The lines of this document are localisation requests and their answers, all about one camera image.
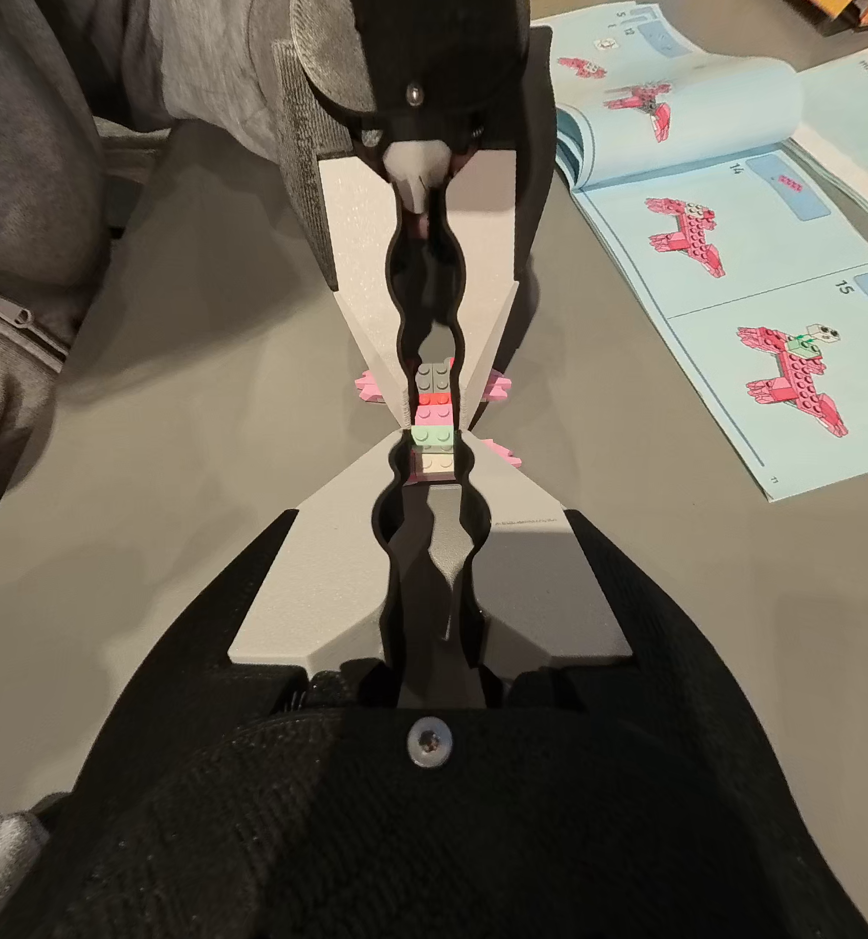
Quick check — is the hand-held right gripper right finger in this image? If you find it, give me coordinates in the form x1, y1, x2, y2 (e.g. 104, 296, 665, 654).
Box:
450, 429, 634, 670

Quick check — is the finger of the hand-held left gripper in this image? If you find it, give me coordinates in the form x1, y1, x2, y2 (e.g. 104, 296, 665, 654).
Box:
441, 149, 520, 431
320, 156, 416, 428

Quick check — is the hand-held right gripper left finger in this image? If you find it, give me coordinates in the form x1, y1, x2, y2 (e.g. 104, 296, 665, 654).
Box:
227, 429, 416, 673

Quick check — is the pink toy brick model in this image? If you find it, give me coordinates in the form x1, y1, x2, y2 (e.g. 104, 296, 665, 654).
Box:
355, 356, 523, 485

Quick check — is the person's left forearm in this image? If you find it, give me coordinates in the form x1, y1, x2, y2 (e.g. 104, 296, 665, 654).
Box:
92, 0, 310, 164

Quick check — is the person's grey hoodie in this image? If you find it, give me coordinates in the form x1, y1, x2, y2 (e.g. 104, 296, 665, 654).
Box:
0, 0, 178, 559

